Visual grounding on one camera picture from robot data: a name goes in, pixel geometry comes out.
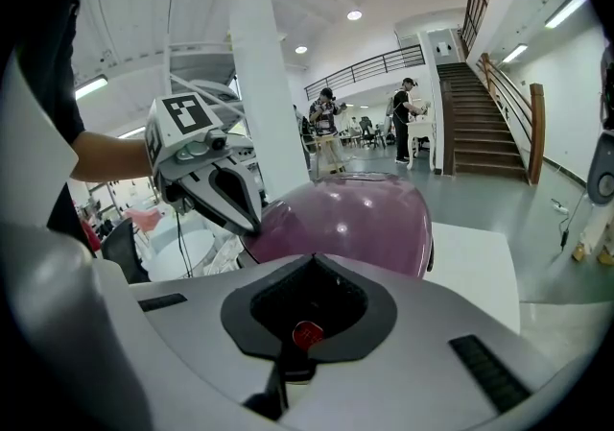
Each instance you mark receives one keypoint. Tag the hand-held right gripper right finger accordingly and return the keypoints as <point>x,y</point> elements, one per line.
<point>432,362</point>

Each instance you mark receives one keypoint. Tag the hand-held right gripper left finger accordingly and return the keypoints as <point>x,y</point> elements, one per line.
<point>201,323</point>

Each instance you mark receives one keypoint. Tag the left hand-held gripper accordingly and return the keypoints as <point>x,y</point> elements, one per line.
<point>177,131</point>

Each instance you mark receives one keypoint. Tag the purple rice cooker lid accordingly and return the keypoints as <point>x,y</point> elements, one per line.
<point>345,222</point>

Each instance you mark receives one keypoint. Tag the person's left forearm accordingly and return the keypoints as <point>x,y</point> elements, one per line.
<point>112,158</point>

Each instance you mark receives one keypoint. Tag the round white side table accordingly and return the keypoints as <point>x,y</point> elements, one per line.
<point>187,251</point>

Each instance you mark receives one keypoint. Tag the white square table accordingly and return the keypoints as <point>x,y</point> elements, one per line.
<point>475,270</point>

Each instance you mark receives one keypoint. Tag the black mesh chair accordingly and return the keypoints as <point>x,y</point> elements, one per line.
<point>122,251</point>

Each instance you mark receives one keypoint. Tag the wooden stool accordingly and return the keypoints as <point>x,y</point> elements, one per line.
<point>328,155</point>

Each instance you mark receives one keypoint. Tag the white square column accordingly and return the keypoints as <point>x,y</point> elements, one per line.
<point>266,83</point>

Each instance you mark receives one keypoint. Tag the round ceiling light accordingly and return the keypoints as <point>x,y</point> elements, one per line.
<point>300,49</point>
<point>354,15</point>

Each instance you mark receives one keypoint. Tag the tube ceiling light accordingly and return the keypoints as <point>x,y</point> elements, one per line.
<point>514,53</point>
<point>566,10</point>
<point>91,87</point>

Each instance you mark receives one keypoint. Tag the black balcony railing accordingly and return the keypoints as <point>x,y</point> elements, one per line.
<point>364,69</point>

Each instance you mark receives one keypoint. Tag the white power strip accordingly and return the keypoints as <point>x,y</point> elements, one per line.
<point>560,207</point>

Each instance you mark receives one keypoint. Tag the person's black shirt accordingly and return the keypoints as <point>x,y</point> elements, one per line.
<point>48,83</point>

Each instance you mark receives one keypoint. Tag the white ornate desk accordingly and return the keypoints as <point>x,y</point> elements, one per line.
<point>419,136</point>

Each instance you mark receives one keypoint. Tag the dark wooden staircase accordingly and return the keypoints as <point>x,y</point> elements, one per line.
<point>479,131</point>

